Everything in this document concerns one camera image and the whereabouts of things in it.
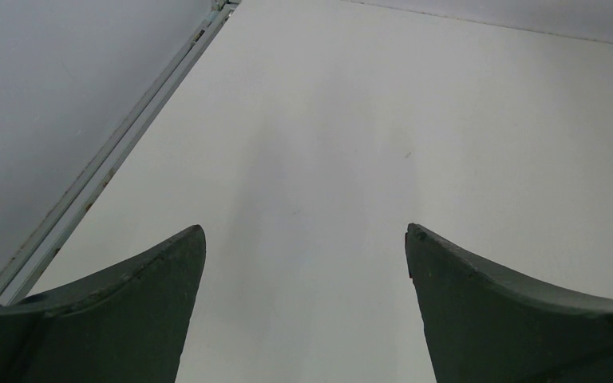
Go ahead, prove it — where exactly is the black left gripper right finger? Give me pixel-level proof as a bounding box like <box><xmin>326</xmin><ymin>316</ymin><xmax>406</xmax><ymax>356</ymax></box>
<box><xmin>405</xmin><ymin>223</ymin><xmax>613</xmax><ymax>382</ymax></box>

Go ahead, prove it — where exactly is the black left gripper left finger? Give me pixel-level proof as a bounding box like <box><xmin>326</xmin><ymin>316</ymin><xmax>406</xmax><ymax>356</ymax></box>
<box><xmin>0</xmin><ymin>225</ymin><xmax>206</xmax><ymax>382</ymax></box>

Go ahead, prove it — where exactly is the left aluminium frame rail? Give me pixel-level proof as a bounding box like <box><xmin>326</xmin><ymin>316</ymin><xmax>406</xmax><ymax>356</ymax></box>
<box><xmin>0</xmin><ymin>1</ymin><xmax>234</xmax><ymax>304</ymax></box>

